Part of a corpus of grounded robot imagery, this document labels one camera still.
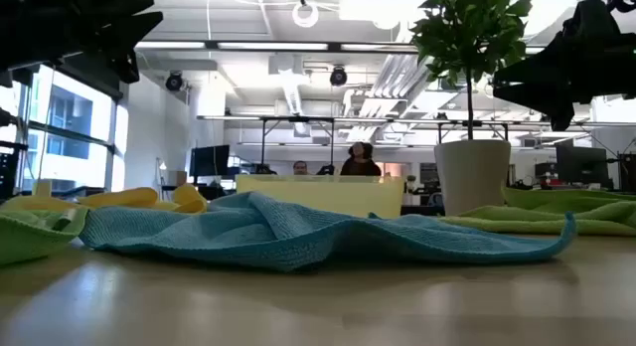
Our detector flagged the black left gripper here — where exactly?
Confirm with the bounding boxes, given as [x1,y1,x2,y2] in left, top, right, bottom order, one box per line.
[0,0,164,84]

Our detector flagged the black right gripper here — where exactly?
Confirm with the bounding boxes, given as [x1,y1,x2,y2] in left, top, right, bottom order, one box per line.
[493,0,636,131]

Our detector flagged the light yellow-green microfiber towel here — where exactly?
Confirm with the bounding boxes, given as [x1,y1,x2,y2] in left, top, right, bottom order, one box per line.
[439,186,636,238]

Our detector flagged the yellow microfiber towel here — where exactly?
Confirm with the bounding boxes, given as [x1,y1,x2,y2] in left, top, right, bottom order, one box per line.
[0,185,209,216]

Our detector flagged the bright green microfiber towel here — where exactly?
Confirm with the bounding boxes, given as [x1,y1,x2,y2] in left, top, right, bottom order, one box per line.
[0,206,91,266]

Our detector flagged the blue microfiber towel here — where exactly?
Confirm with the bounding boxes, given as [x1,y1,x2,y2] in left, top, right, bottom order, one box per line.
[79,190,578,273]

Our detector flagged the black computer monitor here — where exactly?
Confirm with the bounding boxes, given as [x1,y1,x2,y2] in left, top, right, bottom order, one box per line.
[188,144,232,178]
[555,144,610,188]

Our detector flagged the green leafy potted plant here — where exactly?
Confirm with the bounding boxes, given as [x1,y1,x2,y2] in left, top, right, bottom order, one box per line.
[409,0,536,141]

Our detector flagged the white plant pot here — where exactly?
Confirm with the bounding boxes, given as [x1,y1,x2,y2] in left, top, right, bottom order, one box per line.
[433,139,513,217]

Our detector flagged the long ceiling light strip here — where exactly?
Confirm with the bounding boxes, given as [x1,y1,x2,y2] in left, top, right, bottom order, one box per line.
[134,40,418,53]

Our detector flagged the translucent yellow plastic tray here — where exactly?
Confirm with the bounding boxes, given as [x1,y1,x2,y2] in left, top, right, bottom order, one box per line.
[236,174,405,220]

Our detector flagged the black metal gantry frame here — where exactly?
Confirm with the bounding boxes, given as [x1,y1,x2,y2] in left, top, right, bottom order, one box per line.
[435,119,512,144]
[257,115,337,174]

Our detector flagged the white ring ceiling lamp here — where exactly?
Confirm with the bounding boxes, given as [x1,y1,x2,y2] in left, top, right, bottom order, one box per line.
[291,0,321,29]

